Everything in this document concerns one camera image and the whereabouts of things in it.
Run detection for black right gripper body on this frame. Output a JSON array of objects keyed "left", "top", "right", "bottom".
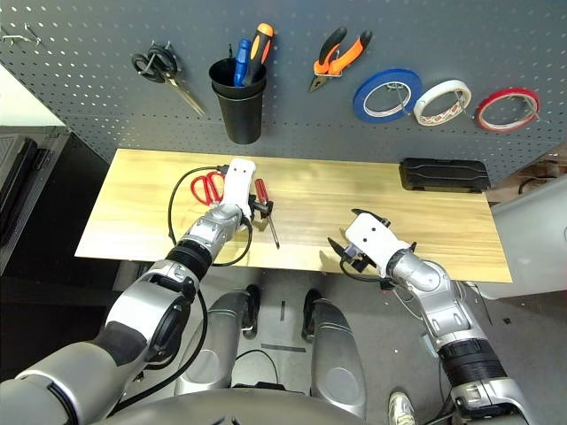
[{"left": 340, "top": 245, "right": 377, "bottom": 274}]

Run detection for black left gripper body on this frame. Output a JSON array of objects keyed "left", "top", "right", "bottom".
[{"left": 246, "top": 197, "right": 267, "bottom": 221}]

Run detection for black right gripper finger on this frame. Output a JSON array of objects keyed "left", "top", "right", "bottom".
[
  {"left": 351, "top": 207, "right": 391, "bottom": 228},
  {"left": 326, "top": 236, "right": 351, "bottom": 260}
]

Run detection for red-handled screwdriver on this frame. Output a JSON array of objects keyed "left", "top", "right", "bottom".
[{"left": 253, "top": 178, "right": 281, "bottom": 250}]

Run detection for red-handled scissors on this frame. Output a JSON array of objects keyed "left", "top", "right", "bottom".
[{"left": 190, "top": 171, "right": 227, "bottom": 207}]

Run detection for orange and black pliers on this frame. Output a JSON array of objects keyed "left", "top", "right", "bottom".
[{"left": 308, "top": 26, "right": 374, "bottom": 93}]

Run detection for grey metal pegboard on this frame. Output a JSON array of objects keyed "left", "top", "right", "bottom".
[{"left": 0, "top": 0, "right": 567, "bottom": 182}]

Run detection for black plastic tool case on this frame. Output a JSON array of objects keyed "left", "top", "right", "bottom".
[{"left": 399, "top": 158, "right": 492, "bottom": 194}]

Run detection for black plastic tool cup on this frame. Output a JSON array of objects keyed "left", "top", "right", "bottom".
[{"left": 207, "top": 57, "right": 268, "bottom": 145}]

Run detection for silver robot right leg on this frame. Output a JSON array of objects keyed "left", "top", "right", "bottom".
[{"left": 300, "top": 288, "right": 368, "bottom": 420}]

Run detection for silver robot leg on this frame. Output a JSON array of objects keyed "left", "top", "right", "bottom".
[
  {"left": 300, "top": 288, "right": 368, "bottom": 420},
  {"left": 175, "top": 285, "right": 261, "bottom": 398}
]

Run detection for long black floor tape strip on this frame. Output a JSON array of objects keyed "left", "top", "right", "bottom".
[{"left": 260, "top": 343, "right": 307, "bottom": 354}]

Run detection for blue tape roll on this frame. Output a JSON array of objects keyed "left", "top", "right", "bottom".
[{"left": 353, "top": 67, "right": 423, "bottom": 124}]

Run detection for silver tape peg hook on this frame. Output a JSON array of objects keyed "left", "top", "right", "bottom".
[
  {"left": 384, "top": 81, "right": 413, "bottom": 119},
  {"left": 454, "top": 88, "right": 478, "bottom": 119},
  {"left": 522, "top": 95, "right": 548, "bottom": 123}
]

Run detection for white tape roll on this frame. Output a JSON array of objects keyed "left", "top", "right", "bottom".
[{"left": 413, "top": 79, "right": 473, "bottom": 128}]

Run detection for red tape roll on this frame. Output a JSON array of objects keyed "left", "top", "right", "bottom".
[{"left": 476, "top": 87, "right": 541, "bottom": 133}]

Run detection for silver robot left leg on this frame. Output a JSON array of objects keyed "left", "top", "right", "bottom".
[{"left": 175, "top": 285, "right": 261, "bottom": 398}]

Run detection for silver white sneaker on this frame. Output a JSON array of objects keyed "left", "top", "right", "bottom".
[{"left": 388, "top": 390, "right": 417, "bottom": 425}]

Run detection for light grey cabinet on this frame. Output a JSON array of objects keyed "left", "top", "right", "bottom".
[{"left": 480, "top": 174, "right": 567, "bottom": 302}]

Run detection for orange and black screwdriver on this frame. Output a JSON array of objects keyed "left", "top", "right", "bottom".
[{"left": 242, "top": 21, "right": 276, "bottom": 88}]

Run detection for grey robot torso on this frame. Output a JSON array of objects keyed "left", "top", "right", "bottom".
[{"left": 88, "top": 387, "right": 369, "bottom": 425}]

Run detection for black flight case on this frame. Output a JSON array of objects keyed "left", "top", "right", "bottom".
[{"left": 0, "top": 126, "right": 72, "bottom": 275}]

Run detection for black latched equipment case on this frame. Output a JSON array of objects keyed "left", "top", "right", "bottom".
[{"left": 0, "top": 136, "right": 50, "bottom": 249}]

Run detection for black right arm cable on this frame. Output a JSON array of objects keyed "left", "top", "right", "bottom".
[{"left": 338, "top": 259, "right": 426, "bottom": 324}]

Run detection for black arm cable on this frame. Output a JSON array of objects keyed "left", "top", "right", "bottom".
[
  {"left": 338, "top": 259, "right": 426, "bottom": 324},
  {"left": 108, "top": 165, "right": 254, "bottom": 417}
]

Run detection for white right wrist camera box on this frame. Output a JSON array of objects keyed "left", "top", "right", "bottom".
[{"left": 344, "top": 212, "right": 411, "bottom": 271}]

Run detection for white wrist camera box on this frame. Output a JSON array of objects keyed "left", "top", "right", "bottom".
[
  {"left": 344, "top": 212, "right": 411, "bottom": 271},
  {"left": 220, "top": 158, "right": 258, "bottom": 209}
]

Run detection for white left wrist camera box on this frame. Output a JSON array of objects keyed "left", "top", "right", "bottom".
[{"left": 220, "top": 158, "right": 258, "bottom": 209}]

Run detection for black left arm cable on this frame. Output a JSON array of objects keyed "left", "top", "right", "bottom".
[{"left": 108, "top": 165, "right": 254, "bottom": 417}]

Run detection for thin black floor cable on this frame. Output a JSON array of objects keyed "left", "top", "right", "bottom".
[{"left": 232, "top": 349, "right": 281, "bottom": 390}]

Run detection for blue-handled screwdriver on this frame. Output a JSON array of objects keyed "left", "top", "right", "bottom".
[{"left": 233, "top": 38, "right": 252, "bottom": 88}]

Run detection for black-handled scissors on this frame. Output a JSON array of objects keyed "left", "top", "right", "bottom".
[{"left": 131, "top": 43, "right": 207, "bottom": 117}]

